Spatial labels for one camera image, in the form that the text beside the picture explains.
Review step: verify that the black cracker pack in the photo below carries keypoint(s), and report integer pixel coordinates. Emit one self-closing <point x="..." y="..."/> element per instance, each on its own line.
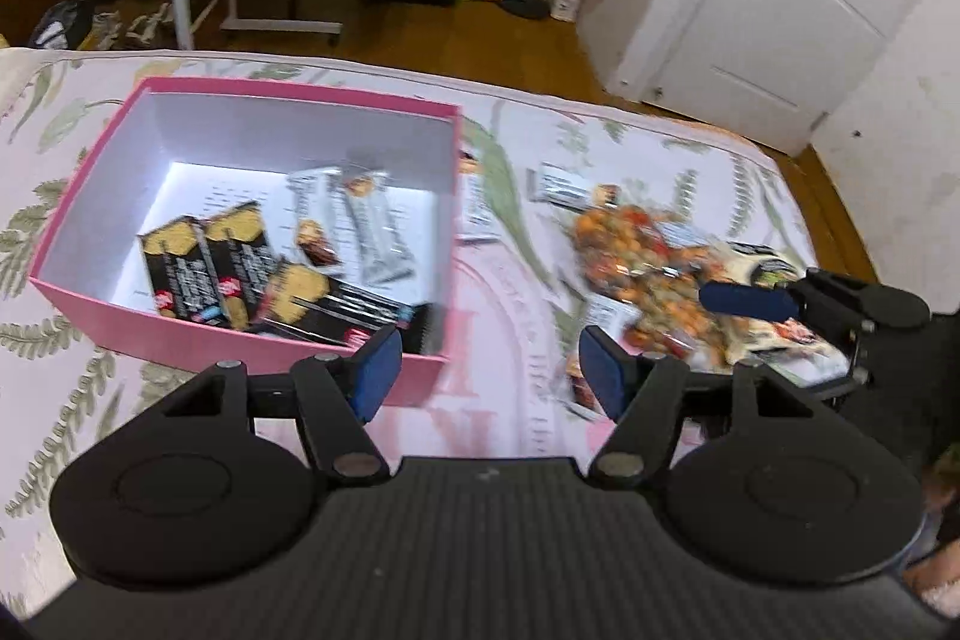
<point x="300" y="303"/>
<point x="242" y="258"/>
<point x="181" y="273"/>

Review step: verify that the instant noodle bag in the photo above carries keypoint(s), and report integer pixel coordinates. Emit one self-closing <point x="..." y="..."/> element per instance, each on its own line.
<point x="787" y="346"/>

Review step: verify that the floral bed sheet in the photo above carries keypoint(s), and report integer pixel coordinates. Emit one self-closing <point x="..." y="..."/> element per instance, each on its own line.
<point x="517" y="298"/>

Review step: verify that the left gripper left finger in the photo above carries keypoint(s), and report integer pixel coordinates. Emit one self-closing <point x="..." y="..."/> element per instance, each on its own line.
<point x="335" y="398"/>

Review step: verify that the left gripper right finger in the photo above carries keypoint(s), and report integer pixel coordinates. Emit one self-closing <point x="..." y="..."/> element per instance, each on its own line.
<point x="644" y="398"/>

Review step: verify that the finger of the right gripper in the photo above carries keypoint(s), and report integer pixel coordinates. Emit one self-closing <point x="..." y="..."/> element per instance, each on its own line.
<point x="748" y="302"/>

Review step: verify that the pink storage box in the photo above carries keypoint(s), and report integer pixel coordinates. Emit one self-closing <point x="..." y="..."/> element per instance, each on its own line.
<point x="198" y="146"/>

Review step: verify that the white snack bar by box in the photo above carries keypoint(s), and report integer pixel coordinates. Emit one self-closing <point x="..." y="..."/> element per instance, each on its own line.
<point x="475" y="222"/>

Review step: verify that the white snack bar front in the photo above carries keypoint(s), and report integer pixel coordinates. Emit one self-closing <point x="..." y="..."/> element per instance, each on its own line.
<point x="383" y="255"/>

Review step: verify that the white snack bar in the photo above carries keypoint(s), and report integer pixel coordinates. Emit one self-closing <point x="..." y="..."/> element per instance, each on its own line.
<point x="560" y="187"/>
<point x="383" y="255"/>
<point x="316" y="193"/>
<point x="475" y="222"/>

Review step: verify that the mixed nuts snack bag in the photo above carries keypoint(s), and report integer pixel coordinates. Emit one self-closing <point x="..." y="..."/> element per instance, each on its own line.
<point x="645" y="268"/>

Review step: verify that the person's right hand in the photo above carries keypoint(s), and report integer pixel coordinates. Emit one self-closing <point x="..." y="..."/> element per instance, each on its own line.
<point x="934" y="576"/>

